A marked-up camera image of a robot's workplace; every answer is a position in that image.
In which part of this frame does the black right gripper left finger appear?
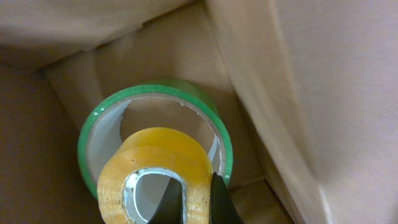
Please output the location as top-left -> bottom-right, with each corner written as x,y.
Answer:
148,179 -> 183,224

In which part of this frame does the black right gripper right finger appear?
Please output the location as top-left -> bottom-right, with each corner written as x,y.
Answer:
209,172 -> 244,224

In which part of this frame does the small yellow tape roll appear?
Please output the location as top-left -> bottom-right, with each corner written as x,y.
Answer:
97,128 -> 213,223

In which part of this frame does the green tape roll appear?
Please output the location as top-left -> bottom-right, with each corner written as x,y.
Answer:
77,78 -> 233,198

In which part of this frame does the brown cardboard box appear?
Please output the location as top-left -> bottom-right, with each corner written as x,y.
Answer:
1,0 -> 397,223

